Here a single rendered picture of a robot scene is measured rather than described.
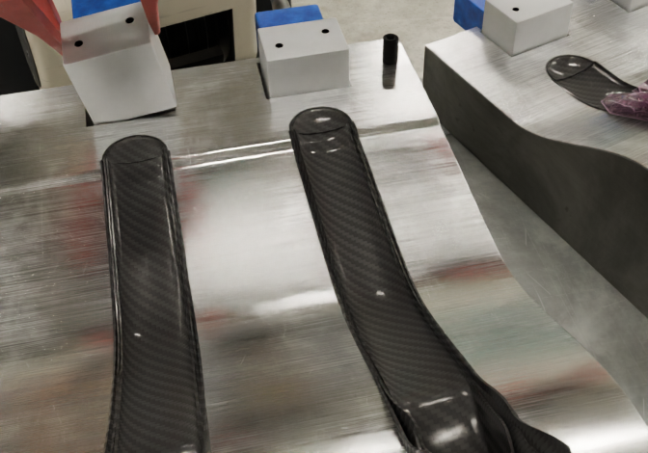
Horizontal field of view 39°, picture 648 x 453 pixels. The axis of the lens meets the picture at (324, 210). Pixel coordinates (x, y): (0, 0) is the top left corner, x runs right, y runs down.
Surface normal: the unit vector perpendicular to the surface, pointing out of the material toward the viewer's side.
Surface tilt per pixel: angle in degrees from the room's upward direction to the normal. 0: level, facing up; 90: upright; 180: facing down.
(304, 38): 0
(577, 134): 28
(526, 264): 0
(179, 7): 98
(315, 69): 90
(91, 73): 99
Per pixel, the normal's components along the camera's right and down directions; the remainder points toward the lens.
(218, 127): -0.03, -0.71
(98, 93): 0.22, 0.78
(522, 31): 0.49, 0.60
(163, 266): -0.20, -0.61
